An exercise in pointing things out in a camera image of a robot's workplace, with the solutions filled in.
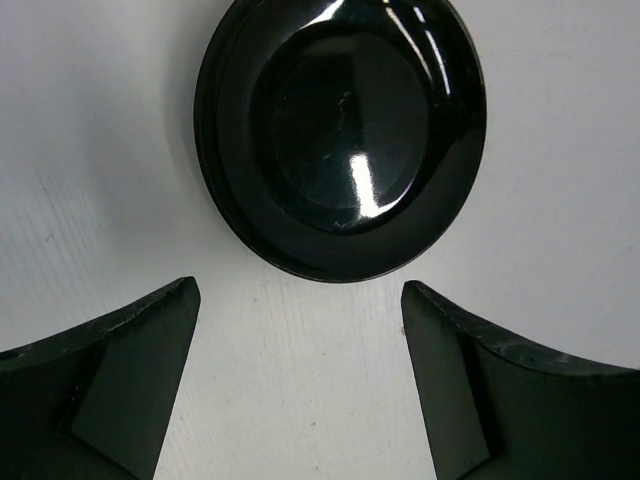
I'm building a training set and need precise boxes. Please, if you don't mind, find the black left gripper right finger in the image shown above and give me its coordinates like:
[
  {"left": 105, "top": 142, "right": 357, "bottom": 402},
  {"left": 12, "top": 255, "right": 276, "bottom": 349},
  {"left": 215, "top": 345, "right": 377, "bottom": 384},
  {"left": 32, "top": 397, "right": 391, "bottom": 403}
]
[{"left": 401, "top": 281, "right": 639, "bottom": 479}]

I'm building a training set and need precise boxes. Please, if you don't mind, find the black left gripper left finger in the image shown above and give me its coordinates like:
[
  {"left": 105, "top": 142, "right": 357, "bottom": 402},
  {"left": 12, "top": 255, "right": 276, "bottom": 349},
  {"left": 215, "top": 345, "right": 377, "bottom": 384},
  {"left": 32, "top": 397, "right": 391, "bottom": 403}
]
[{"left": 1, "top": 277, "right": 200, "bottom": 479}]

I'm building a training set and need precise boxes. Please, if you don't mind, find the black round plate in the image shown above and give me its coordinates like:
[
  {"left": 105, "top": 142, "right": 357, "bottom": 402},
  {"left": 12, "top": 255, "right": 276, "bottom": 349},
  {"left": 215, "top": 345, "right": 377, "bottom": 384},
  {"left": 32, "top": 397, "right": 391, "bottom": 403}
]
[{"left": 193, "top": 1, "right": 487, "bottom": 283}]

